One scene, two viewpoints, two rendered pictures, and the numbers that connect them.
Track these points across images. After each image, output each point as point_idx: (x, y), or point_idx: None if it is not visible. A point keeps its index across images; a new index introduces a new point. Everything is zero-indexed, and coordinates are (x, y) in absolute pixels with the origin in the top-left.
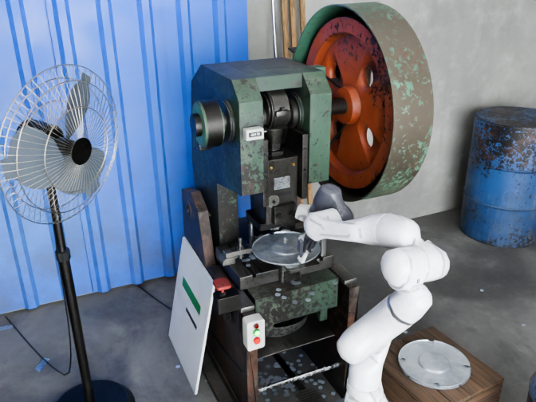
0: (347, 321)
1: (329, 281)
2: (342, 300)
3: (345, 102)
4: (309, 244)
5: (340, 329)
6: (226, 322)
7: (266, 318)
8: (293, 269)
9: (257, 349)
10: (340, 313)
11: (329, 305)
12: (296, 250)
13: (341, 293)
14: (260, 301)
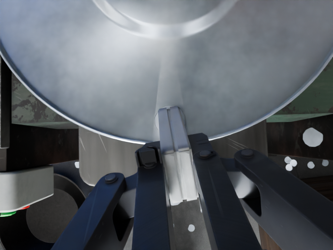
0: (293, 155)
1: (299, 114)
2: (312, 126)
3: None
4: (206, 220)
5: (278, 130)
6: None
7: (77, 127)
8: (104, 173)
9: (58, 162)
10: (292, 125)
11: (268, 121)
12: (202, 5)
13: (320, 119)
14: (34, 123)
